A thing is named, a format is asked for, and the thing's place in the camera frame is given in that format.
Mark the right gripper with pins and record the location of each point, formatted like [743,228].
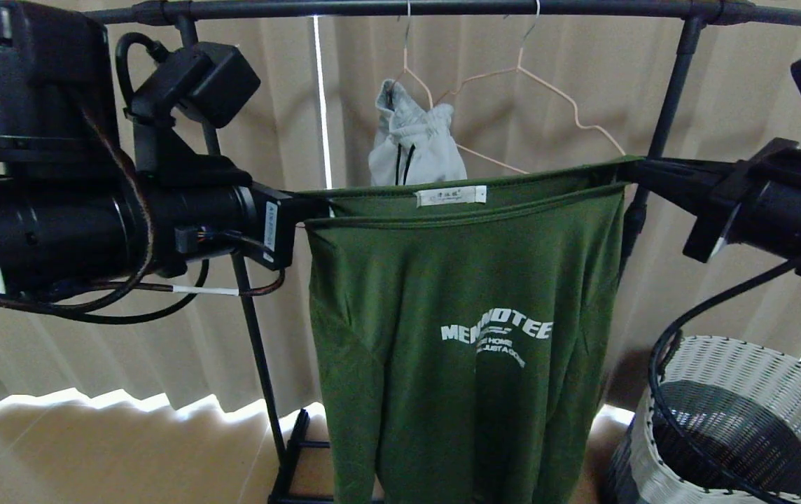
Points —
[792,217]

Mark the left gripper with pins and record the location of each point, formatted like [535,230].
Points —
[92,231]

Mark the pale grey shorts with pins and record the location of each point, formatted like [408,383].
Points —
[421,154]

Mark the green garment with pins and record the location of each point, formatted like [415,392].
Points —
[456,280]

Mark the pink clothes hanger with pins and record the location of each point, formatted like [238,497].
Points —
[546,86]
[407,49]

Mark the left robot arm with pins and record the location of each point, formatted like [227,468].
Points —
[22,70]

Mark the white laundry basket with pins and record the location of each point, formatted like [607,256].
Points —
[743,364]

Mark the black clothes rack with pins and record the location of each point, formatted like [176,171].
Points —
[442,8]

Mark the beige curtain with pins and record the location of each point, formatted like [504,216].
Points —
[722,84]

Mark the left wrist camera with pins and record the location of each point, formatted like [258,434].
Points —
[218,80]

